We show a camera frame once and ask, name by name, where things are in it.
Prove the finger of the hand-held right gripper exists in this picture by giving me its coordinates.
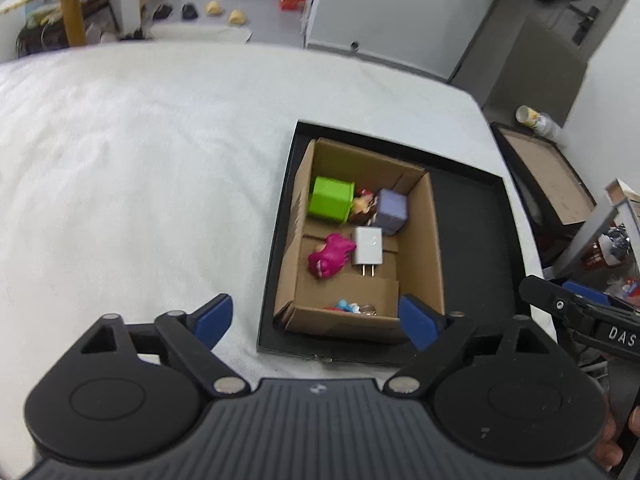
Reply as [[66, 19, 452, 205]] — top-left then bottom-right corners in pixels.
[[519, 276, 608, 333], [562, 281, 640, 317]]

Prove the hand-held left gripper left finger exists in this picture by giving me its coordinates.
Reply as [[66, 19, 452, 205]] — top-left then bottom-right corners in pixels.
[[80, 294, 251, 401]]

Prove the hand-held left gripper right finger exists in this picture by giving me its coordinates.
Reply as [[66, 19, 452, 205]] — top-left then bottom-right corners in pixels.
[[382, 294, 563, 398]]

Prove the red and blue toy keychain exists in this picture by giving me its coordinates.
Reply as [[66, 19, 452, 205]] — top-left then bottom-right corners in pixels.
[[324, 299, 378, 317]]

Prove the white charger plug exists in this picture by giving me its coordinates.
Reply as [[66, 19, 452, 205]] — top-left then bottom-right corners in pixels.
[[352, 226, 385, 278]]

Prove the pink toy figure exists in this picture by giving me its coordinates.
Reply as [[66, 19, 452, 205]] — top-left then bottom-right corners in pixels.
[[307, 233, 357, 279]]

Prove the lavender box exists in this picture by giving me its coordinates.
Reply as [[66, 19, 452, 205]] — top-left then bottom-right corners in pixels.
[[374, 188, 409, 237]]

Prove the person's right hand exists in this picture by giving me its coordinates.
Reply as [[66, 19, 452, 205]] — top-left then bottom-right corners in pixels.
[[592, 407, 640, 473]]

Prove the black tray with brown bottom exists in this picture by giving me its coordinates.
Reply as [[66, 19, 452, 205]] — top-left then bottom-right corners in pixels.
[[491, 121, 598, 266]]

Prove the brown-haired doll figure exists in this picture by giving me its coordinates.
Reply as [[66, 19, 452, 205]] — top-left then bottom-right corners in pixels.
[[347, 188, 379, 226]]

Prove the green cube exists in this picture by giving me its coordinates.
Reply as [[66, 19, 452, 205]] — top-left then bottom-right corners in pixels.
[[306, 176, 356, 223]]

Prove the stack of paper cups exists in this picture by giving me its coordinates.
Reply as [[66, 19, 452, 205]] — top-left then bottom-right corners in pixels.
[[516, 105, 563, 141]]

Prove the grey door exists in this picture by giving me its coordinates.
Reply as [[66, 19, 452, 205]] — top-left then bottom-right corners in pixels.
[[450, 0, 631, 128]]

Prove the white cabinet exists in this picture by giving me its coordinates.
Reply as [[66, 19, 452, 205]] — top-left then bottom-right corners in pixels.
[[302, 0, 516, 81]]

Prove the wooden table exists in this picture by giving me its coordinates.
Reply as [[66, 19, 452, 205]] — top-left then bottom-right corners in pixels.
[[0, 0, 126, 48]]

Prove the grey metal frame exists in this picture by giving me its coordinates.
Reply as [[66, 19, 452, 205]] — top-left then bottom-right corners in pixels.
[[552, 178, 640, 281]]

